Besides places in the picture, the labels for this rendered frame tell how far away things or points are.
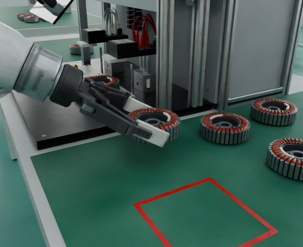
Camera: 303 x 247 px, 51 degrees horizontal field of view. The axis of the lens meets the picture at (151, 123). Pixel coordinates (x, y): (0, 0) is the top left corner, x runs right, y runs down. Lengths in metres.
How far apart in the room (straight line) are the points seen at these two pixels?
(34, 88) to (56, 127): 0.22
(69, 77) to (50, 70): 0.04
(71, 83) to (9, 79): 0.10
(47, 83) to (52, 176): 0.18
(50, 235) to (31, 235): 1.14
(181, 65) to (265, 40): 0.25
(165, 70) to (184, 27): 0.23
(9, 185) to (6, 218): 0.29
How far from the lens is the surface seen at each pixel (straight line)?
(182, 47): 0.99
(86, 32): 1.14
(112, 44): 0.93
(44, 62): 0.57
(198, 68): 0.83
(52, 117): 0.83
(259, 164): 0.67
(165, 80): 0.79
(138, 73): 0.97
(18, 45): 0.57
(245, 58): 0.93
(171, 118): 0.65
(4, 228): 1.74
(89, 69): 1.19
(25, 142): 0.78
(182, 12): 0.98
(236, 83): 0.93
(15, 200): 1.90
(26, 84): 0.57
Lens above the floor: 1.09
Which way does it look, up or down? 25 degrees down
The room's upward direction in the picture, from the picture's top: straight up
